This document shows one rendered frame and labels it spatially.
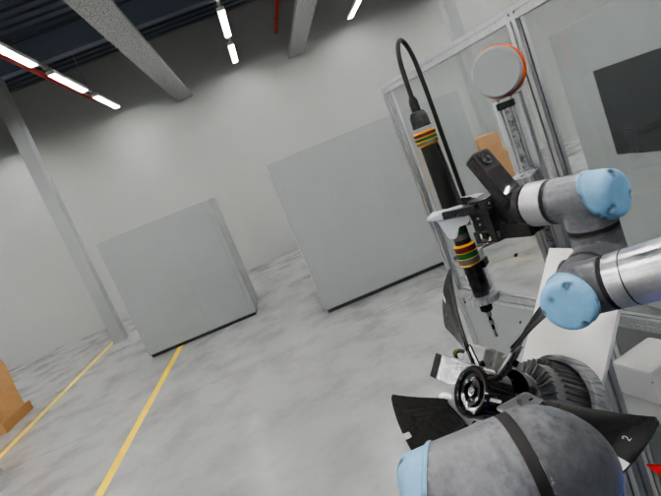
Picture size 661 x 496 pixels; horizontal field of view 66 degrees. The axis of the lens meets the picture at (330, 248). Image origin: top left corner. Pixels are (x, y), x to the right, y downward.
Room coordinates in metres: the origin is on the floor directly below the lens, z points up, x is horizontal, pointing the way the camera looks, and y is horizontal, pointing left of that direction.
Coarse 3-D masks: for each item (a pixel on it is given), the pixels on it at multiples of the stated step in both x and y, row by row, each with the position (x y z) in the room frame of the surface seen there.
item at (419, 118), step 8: (416, 104) 1.00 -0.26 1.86; (416, 112) 0.99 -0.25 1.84; (424, 112) 0.99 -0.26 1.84; (416, 120) 0.99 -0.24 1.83; (424, 120) 0.99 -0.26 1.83; (416, 128) 0.99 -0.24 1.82; (464, 272) 1.00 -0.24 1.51; (472, 272) 0.99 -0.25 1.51; (480, 272) 0.99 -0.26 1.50; (472, 280) 0.99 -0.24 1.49; (480, 280) 0.99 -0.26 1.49; (472, 288) 1.00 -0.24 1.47; (480, 288) 0.99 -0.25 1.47; (480, 296) 0.99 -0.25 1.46; (488, 304) 0.99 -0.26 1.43
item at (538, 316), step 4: (564, 260) 1.12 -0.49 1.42; (560, 264) 1.14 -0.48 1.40; (540, 308) 1.04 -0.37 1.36; (536, 312) 1.05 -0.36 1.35; (540, 312) 1.02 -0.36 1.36; (532, 316) 1.06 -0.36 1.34; (536, 316) 1.03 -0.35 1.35; (540, 316) 1.00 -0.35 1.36; (544, 316) 0.99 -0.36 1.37; (532, 320) 1.04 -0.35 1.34; (536, 320) 1.01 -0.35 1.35; (540, 320) 0.99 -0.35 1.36; (528, 324) 1.05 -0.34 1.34; (532, 324) 1.02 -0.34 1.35; (536, 324) 1.00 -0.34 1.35; (528, 328) 1.03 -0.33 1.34; (532, 328) 1.00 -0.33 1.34; (524, 332) 1.04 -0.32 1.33; (528, 332) 1.01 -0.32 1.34; (520, 336) 1.05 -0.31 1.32; (524, 336) 1.02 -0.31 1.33; (516, 340) 1.05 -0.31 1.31; (520, 340) 1.03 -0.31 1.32; (512, 344) 1.06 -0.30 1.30; (516, 344) 1.03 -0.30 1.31; (520, 344) 1.11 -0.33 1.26; (512, 348) 1.04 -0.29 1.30
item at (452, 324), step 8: (448, 272) 1.34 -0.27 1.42; (448, 280) 1.34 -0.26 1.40; (448, 288) 1.34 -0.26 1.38; (448, 296) 1.34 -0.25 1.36; (448, 304) 1.35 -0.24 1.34; (448, 312) 1.36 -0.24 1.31; (456, 312) 1.25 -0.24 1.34; (448, 320) 1.39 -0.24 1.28; (456, 320) 1.26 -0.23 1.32; (448, 328) 1.41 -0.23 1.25; (456, 328) 1.27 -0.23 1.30; (456, 336) 1.34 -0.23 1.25; (464, 336) 1.20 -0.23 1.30; (464, 344) 1.20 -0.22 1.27
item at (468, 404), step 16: (464, 368) 1.12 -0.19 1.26; (480, 368) 1.08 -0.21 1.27; (464, 384) 1.11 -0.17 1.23; (480, 384) 1.06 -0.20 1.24; (496, 384) 1.05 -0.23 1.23; (512, 384) 1.09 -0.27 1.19; (528, 384) 1.07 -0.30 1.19; (464, 400) 1.09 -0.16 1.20; (480, 400) 1.05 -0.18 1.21; (464, 416) 1.06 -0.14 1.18; (480, 416) 1.03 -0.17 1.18
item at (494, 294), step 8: (480, 248) 1.03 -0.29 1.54; (480, 256) 1.02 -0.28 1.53; (480, 264) 1.02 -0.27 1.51; (488, 280) 1.01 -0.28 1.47; (488, 288) 1.02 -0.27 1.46; (496, 288) 1.01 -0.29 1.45; (472, 296) 1.01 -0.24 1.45; (488, 296) 0.98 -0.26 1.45; (496, 296) 0.98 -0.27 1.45; (472, 304) 0.99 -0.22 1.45; (480, 304) 0.98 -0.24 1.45
